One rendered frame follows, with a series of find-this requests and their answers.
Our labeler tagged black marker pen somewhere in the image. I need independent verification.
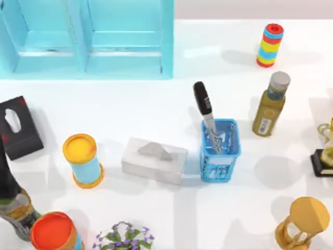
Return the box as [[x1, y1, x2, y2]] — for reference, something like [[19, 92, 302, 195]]
[[193, 81, 225, 155]]

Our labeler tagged white tissue box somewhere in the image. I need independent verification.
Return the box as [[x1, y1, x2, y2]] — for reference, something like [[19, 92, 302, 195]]
[[120, 136, 189, 186]]

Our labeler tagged blue pierced pen holder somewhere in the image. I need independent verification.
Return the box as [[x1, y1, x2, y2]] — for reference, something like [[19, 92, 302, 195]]
[[200, 118, 242, 183]]

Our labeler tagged yellow and blue can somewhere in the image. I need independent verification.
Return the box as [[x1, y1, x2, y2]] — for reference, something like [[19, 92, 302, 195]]
[[62, 133, 105, 190]]

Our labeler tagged light blue rack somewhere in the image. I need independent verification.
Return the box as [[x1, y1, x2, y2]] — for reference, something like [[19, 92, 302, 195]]
[[0, 0, 174, 80]]

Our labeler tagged olive bottle with grey cap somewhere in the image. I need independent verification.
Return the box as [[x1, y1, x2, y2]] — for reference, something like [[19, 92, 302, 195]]
[[251, 71, 291, 137]]

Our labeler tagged purple flower plant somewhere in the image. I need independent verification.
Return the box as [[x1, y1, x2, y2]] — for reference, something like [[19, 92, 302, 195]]
[[93, 221, 156, 250]]

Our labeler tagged stack of coloured rings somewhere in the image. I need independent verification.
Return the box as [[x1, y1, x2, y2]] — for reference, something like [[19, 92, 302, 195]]
[[255, 23, 285, 68]]

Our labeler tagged black tissue box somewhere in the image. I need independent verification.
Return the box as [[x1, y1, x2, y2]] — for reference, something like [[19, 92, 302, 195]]
[[0, 95, 45, 161]]

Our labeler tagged gold trophy with black base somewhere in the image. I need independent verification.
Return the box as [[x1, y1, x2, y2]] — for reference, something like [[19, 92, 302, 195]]
[[310, 117, 333, 179]]

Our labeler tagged wooden hourglass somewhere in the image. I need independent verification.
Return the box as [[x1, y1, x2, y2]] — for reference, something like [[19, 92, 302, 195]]
[[274, 196, 331, 250]]

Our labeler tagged dark bottle with colourful label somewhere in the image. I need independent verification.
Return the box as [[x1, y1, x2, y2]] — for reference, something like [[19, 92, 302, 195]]
[[0, 134, 43, 242]]

